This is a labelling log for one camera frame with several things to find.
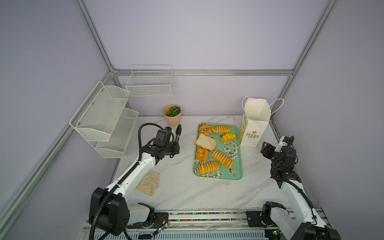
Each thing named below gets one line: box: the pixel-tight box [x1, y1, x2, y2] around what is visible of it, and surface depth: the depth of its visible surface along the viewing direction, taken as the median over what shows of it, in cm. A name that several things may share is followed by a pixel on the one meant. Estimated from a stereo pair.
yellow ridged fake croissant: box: [212, 125, 232, 134], surface depth 109 cm
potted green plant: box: [163, 104, 182, 127], surface depth 110 cm
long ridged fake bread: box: [212, 150, 234, 169], surface depth 93 cm
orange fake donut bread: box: [198, 124, 213, 136], surface depth 112 cm
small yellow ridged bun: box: [220, 133, 237, 142], surface depth 106 cm
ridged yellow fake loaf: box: [196, 161, 220, 175], surface depth 90 cm
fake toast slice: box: [194, 133, 217, 152], surface depth 104 cm
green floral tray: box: [193, 122, 243, 180], surface depth 98 cm
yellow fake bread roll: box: [195, 148, 210, 162], surface depth 95 cm
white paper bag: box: [240, 96, 284, 148], surface depth 96 cm
